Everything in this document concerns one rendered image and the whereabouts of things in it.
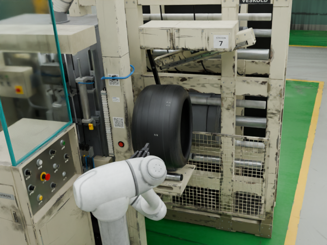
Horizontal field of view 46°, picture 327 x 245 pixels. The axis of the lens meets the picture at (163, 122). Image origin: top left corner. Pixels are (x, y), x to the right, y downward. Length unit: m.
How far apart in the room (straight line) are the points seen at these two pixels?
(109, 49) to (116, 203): 1.26
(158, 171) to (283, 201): 2.67
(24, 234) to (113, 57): 1.13
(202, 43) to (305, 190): 2.14
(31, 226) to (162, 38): 1.35
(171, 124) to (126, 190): 0.99
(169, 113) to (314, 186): 2.26
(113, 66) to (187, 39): 0.49
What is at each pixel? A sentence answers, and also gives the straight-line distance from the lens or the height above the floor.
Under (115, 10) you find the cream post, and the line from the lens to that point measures 2.28.
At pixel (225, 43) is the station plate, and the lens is 2.39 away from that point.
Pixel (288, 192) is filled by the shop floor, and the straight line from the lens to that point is 3.99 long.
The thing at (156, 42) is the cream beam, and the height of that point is 1.69.
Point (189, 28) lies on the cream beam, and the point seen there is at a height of 1.77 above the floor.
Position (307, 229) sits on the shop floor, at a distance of 3.58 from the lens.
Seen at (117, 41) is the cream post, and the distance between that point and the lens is 2.31.
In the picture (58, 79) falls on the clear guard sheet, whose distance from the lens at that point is 2.32.
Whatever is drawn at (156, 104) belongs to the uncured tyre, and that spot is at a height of 1.40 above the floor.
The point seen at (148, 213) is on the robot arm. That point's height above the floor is 1.10.
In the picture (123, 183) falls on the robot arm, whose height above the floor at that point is 1.54.
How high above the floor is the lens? 2.23
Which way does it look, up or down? 24 degrees down
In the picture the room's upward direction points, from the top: 4 degrees counter-clockwise
